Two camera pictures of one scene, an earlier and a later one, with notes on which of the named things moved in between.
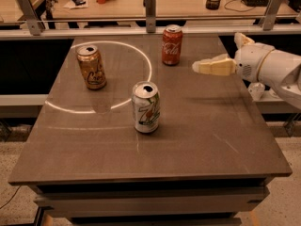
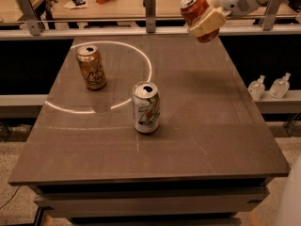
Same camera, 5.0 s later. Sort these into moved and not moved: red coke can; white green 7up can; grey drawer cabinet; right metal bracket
Moved: red coke can
Not moved: white green 7up can; right metal bracket; grey drawer cabinet
